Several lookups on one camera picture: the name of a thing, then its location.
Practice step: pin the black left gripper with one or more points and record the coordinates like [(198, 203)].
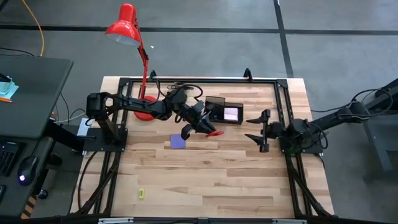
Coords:
[(194, 113)]

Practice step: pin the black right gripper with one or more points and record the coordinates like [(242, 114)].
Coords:
[(275, 130)]

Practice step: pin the pink sticky note pad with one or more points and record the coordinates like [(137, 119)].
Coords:
[(231, 114)]

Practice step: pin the purple sticky note pad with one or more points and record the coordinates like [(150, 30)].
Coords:
[(177, 143)]

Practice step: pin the small yellow eraser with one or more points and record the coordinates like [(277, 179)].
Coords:
[(141, 193)]

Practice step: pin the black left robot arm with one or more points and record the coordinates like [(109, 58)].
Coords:
[(136, 105)]

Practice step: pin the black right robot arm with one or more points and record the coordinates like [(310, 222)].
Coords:
[(298, 130)]

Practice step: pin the black mesh desk organizer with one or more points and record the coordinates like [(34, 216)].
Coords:
[(219, 104)]

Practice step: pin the black side table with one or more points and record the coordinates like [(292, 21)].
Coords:
[(377, 149)]

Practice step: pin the white paper sheet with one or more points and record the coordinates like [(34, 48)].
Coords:
[(82, 128)]

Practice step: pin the red desk lamp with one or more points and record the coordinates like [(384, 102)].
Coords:
[(124, 28)]

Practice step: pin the dark grey raised desk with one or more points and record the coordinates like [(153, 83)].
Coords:
[(37, 93)]

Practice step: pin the black caster wheel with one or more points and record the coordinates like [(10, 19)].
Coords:
[(43, 194)]

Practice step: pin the black computer mouse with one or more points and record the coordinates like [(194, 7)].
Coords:
[(28, 168)]

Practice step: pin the black keyboard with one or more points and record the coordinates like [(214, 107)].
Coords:
[(7, 158)]

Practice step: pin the teal paper stack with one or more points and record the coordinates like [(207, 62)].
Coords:
[(7, 90)]

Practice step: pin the orange pencil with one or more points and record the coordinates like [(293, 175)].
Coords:
[(6, 99)]

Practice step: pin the dark grey low desk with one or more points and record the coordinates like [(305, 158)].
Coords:
[(14, 194)]

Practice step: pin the black aluminium table frame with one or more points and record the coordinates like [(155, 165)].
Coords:
[(248, 81)]

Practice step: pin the silver metal bracket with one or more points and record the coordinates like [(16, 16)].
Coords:
[(289, 221), (115, 220)]

